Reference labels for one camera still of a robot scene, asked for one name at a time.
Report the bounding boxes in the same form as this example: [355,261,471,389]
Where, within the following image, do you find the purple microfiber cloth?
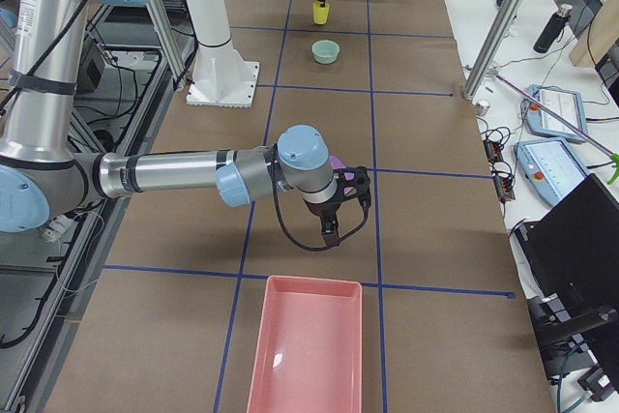
[329,155,346,177]

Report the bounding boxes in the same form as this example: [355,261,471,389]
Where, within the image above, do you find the small silver cylinder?
[475,100,490,117]

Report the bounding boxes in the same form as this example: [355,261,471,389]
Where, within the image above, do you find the black water bottle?
[533,4,573,53]

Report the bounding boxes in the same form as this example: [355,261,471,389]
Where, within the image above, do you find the aluminium frame post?
[462,0,523,101]

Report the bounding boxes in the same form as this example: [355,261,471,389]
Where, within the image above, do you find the pink plastic bin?
[247,276,363,412]

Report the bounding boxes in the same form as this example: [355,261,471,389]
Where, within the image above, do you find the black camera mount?
[332,165,371,214]

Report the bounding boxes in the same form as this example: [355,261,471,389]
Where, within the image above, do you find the far blue teach pendant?
[521,84,588,143]

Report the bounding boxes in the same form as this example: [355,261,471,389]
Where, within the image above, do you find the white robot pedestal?
[187,0,260,107]

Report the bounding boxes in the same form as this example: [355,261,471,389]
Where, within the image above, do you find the yellow plastic cup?
[312,1,331,26]

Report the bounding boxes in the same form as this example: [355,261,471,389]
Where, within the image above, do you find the near blue teach pendant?
[515,136,590,207]

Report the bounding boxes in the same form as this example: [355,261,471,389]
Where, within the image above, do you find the black monitor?
[516,174,618,388]

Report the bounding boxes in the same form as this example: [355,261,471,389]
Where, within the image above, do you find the mint green bowl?
[311,40,340,65]

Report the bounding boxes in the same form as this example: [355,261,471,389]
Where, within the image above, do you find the reacher grabber tool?
[488,72,619,186]

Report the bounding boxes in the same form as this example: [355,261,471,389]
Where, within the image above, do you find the blue teach pendant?
[521,84,588,143]
[515,136,590,207]

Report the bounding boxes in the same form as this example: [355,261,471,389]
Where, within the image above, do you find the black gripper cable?
[270,151,371,253]

